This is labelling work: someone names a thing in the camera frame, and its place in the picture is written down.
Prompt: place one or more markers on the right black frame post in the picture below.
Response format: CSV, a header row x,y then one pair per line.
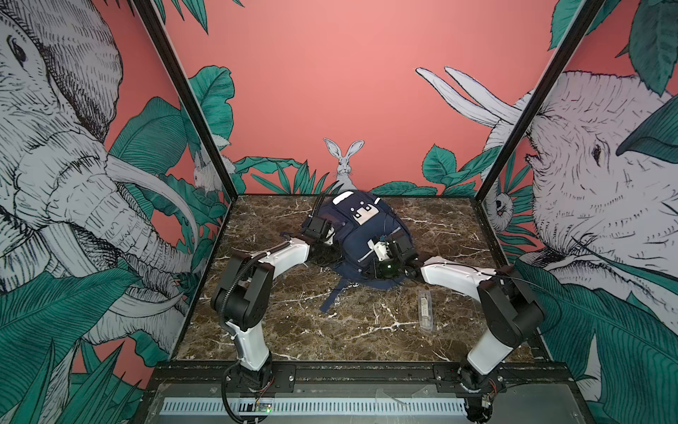
x,y
586,13

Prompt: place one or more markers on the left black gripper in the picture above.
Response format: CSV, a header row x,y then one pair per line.
x,y
336,255

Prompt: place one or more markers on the black front mounting rail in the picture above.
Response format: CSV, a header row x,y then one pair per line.
x,y
443,375

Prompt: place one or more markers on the black frame post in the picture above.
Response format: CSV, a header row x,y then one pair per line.
x,y
586,13
151,20

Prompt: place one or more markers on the navy blue student backpack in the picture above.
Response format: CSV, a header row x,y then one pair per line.
x,y
357,217

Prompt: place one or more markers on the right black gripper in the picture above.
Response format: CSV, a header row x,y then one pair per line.
x,y
379,269

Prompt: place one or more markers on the left black frame post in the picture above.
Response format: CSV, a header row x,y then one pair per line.
x,y
151,20

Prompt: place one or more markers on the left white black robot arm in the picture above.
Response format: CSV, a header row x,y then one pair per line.
x,y
241,300

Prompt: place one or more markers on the white perforated cable duct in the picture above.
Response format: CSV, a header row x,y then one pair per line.
x,y
296,406

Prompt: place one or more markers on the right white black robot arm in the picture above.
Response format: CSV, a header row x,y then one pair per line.
x,y
511,309

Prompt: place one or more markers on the clear plastic small case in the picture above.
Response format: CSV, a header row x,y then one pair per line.
x,y
425,311

